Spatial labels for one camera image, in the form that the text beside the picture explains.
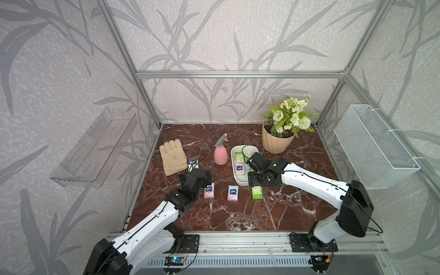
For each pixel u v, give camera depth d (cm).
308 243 66
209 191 87
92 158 68
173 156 103
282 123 87
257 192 87
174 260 71
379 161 60
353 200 42
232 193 87
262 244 75
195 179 60
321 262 72
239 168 96
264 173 60
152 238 47
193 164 70
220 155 97
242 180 87
